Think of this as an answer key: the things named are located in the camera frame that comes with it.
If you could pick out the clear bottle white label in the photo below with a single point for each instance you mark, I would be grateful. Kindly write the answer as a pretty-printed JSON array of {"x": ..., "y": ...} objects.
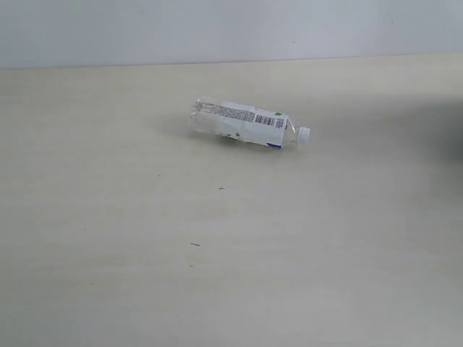
[{"x": 246, "y": 123}]

